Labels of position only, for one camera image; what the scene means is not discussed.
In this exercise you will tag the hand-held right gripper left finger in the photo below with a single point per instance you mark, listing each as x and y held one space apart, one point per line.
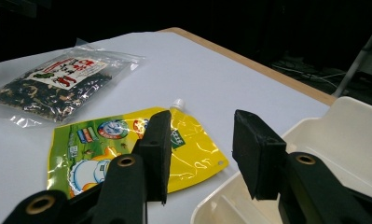
155 155

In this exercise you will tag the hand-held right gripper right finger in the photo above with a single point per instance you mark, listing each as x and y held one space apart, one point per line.
258 155

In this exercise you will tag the yellow green spout pouch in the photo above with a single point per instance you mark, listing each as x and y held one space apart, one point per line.
90 146

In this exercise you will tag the cream plastic bin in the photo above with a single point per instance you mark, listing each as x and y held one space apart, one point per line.
345 140

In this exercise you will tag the clear bag of dried seaweed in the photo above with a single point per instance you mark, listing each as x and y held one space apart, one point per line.
50 90

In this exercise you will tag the grey metal stand leg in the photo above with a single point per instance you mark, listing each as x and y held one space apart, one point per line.
357 59

